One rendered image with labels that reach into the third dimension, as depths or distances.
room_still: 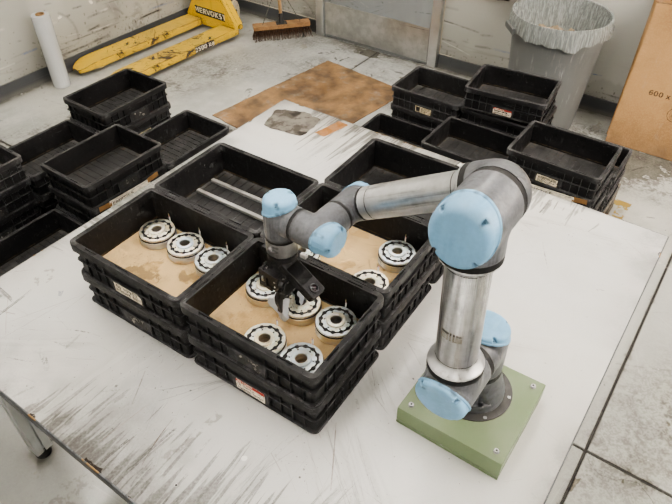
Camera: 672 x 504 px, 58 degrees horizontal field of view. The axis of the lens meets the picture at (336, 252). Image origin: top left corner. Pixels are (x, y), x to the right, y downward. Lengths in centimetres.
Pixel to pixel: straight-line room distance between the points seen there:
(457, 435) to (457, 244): 58
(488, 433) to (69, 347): 110
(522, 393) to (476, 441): 19
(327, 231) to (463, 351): 36
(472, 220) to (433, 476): 69
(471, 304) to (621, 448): 149
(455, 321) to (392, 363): 52
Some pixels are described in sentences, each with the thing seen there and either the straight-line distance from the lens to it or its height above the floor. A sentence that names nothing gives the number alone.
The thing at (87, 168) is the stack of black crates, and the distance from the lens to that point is 287.
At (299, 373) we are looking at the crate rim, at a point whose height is 93.
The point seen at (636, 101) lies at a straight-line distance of 406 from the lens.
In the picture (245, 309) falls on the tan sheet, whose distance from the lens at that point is 159.
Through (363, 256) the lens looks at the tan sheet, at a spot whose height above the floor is 83.
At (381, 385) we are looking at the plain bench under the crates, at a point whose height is 70.
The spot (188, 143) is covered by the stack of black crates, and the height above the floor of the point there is 38.
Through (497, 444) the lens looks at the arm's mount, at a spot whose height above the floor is 76.
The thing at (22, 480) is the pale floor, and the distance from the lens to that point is 248.
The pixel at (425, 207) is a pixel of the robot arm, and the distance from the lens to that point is 121.
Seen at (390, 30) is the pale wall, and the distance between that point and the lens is 483.
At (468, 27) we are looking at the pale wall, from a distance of 455.
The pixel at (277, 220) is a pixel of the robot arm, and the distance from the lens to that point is 130.
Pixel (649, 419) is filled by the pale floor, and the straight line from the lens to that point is 263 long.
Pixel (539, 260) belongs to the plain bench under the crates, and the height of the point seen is 70.
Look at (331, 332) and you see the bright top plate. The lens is 148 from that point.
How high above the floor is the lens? 198
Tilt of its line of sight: 42 degrees down
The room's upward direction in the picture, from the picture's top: straight up
